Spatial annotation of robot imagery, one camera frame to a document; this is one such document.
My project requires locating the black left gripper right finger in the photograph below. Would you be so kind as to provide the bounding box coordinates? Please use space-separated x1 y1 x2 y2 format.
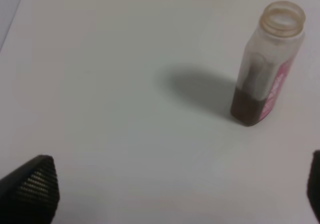
306 150 320 223

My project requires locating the clear bottle with pink label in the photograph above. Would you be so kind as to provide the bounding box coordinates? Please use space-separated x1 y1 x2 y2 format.
230 1 306 127

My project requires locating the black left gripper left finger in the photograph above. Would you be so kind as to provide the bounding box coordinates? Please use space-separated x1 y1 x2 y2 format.
0 155 60 224

